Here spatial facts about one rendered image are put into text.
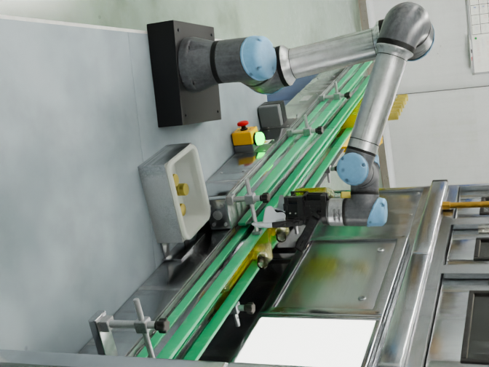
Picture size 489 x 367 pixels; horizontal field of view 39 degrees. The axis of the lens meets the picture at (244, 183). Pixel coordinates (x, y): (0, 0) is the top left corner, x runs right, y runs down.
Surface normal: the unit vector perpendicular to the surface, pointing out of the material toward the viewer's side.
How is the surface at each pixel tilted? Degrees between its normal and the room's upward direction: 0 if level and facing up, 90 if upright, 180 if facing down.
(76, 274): 0
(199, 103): 3
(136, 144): 0
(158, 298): 90
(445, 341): 90
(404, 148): 90
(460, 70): 90
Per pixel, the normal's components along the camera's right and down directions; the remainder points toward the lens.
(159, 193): -0.34, 0.38
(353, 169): -0.36, -0.08
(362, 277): -0.20, -0.92
